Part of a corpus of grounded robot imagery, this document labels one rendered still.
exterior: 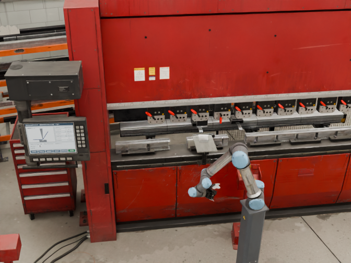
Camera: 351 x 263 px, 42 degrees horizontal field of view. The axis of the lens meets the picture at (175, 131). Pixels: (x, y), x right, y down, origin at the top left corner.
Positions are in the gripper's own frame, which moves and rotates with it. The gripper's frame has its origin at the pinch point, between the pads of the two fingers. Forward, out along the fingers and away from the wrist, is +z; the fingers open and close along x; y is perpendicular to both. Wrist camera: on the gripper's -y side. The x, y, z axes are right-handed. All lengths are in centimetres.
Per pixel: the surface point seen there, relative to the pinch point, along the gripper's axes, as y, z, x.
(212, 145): -32.7, 15.1, 29.4
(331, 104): 17, 94, 102
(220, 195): -30, 56, -20
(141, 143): -80, -21, 6
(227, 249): 0, 58, -61
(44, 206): -147, -50, -98
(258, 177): 4, 49, 17
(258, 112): -20, 45, 71
